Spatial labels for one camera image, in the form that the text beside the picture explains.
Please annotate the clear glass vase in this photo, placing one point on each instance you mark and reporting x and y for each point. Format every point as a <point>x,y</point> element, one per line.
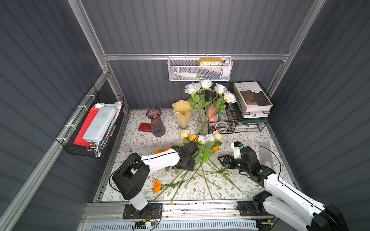
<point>203,125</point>

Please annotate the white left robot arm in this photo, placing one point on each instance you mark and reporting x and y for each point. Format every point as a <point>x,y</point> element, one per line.
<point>130,177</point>

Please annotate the red wallet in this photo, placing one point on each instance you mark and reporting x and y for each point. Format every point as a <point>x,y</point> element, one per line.
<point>145,127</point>

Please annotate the black wire desk organizer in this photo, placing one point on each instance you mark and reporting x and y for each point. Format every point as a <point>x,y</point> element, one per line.
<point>227,117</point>

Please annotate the red folder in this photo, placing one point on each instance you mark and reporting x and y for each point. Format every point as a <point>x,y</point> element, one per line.
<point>79,139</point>

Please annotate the purple glass vase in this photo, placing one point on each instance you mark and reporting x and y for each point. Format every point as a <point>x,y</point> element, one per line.
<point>157,126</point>

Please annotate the black wire wall basket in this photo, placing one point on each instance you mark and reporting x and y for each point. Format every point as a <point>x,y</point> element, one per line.
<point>70,131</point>

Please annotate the masking tape roll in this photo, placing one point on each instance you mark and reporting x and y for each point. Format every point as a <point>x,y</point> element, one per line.
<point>221,127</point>

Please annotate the white rose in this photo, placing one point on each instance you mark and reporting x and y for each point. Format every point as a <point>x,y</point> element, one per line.
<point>206,102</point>
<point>226,98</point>
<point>219,90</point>
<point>197,97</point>
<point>190,90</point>
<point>202,139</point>

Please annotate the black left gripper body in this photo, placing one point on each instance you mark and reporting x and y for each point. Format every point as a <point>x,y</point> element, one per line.
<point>191,151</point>

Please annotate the cream rose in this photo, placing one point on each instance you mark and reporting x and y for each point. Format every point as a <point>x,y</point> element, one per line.
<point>217,135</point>
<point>185,134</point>

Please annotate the white plastic case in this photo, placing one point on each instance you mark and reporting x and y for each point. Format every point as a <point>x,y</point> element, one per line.
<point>100,124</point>

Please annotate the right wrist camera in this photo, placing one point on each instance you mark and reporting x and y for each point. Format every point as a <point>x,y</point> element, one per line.
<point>236,147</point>

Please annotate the white wire wall basket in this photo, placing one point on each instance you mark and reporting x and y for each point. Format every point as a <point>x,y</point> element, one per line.
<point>186,68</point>

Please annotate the white hardcover book stack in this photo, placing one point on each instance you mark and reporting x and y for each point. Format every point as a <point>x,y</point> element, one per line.
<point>252,99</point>

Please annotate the orange flower lower left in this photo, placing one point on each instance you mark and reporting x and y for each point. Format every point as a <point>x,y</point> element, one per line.
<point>157,186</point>

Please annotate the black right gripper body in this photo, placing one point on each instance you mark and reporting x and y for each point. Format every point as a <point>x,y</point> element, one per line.
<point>231,161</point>

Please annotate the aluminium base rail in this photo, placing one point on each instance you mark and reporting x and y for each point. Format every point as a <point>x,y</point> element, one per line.
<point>201,215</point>

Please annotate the yellow ruffled vase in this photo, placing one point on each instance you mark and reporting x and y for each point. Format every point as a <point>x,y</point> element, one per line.
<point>182,111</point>

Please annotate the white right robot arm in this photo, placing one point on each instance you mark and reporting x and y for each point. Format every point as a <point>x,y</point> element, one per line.
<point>280,198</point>

